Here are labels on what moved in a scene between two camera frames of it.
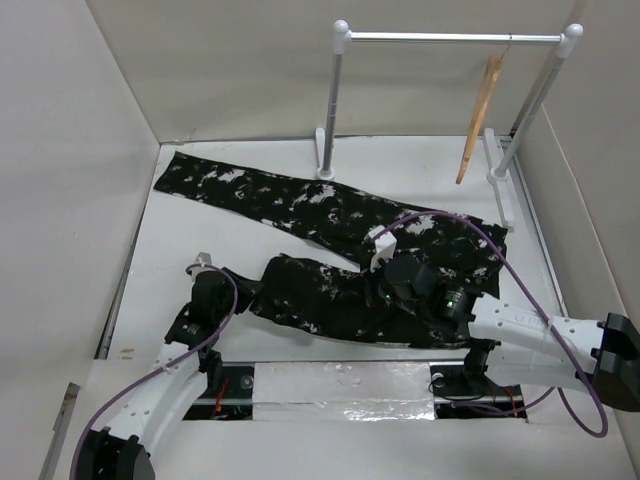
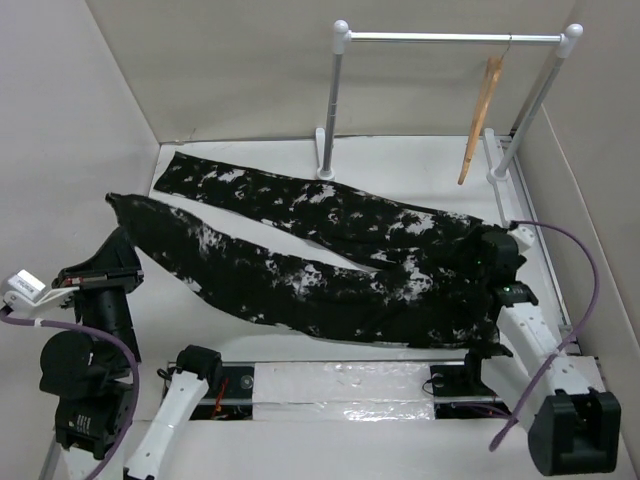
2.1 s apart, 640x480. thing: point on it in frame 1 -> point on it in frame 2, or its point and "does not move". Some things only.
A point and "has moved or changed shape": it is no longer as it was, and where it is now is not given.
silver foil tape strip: x=346 y=391 does not move
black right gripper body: x=380 y=289 -> x=473 y=264
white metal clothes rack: x=498 y=176 does not move
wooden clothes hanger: x=494 y=68 does not move
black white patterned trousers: x=418 y=267 has moved or changed shape
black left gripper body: x=219 y=312 -> x=105 y=296
